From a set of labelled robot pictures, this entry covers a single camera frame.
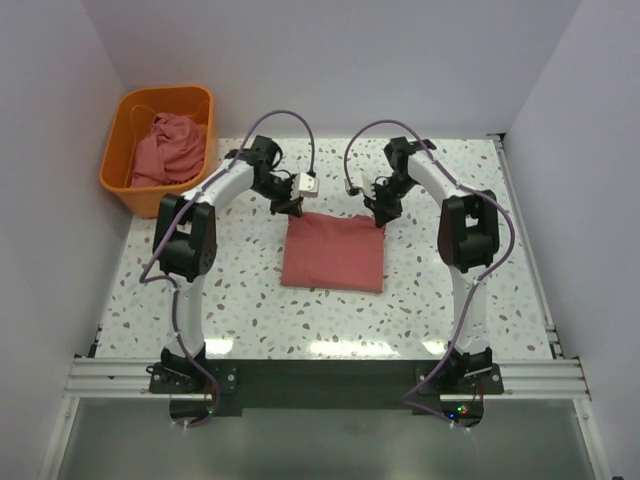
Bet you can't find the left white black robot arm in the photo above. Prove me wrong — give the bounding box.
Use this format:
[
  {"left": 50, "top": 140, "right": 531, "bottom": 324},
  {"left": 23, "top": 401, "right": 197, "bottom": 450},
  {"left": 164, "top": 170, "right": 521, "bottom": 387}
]
[{"left": 140, "top": 135, "right": 318, "bottom": 392}]

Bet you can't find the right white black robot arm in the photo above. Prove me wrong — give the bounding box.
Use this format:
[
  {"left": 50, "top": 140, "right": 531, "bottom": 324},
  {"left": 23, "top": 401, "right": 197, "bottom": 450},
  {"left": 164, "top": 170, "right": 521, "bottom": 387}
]
[{"left": 364, "top": 137, "right": 500, "bottom": 393}]

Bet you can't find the pink t shirt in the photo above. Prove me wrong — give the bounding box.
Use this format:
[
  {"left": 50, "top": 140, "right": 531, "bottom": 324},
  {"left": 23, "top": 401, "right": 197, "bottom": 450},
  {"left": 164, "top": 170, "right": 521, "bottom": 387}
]
[
  {"left": 281, "top": 212, "right": 385, "bottom": 294},
  {"left": 131, "top": 113, "right": 206, "bottom": 188}
]

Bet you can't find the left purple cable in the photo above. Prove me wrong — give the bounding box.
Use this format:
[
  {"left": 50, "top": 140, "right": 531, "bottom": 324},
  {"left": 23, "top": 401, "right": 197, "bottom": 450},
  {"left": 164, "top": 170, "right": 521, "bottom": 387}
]
[{"left": 138, "top": 110, "right": 317, "bottom": 430}]

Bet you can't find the aluminium front rail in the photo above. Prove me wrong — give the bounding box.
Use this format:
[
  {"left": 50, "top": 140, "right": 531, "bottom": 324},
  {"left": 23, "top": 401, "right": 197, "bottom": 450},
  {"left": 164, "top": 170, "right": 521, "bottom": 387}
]
[{"left": 63, "top": 358, "right": 591, "bottom": 400}]

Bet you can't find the orange plastic laundry basket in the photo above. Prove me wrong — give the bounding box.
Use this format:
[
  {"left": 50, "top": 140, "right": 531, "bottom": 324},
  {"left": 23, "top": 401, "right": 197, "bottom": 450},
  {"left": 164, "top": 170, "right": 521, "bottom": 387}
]
[{"left": 99, "top": 85, "right": 219, "bottom": 218}]

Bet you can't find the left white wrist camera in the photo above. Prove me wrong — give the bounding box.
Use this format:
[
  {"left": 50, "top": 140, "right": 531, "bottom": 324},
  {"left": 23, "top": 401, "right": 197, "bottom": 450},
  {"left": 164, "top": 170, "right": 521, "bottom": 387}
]
[{"left": 291, "top": 172, "right": 320, "bottom": 199}]

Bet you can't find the pink t shirt in basket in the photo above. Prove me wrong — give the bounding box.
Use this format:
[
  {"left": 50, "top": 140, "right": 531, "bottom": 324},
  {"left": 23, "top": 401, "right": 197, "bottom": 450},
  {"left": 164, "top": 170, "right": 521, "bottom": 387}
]
[{"left": 131, "top": 113, "right": 206, "bottom": 188}]

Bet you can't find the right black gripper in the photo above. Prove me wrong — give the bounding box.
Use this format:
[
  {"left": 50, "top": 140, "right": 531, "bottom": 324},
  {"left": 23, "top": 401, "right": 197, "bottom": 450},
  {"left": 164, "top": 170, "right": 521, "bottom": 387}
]
[{"left": 363, "top": 174, "right": 417, "bottom": 227}]

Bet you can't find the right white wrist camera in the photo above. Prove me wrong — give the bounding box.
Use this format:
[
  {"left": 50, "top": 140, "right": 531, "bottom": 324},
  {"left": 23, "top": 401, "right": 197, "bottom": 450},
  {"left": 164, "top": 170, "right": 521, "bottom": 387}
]
[{"left": 345, "top": 171, "right": 376, "bottom": 200}]

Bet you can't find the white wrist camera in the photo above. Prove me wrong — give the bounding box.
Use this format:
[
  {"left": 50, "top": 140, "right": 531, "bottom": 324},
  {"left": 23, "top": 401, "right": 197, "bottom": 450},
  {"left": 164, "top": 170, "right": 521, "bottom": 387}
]
[
  {"left": 291, "top": 172, "right": 320, "bottom": 199},
  {"left": 345, "top": 171, "right": 376, "bottom": 200}
]

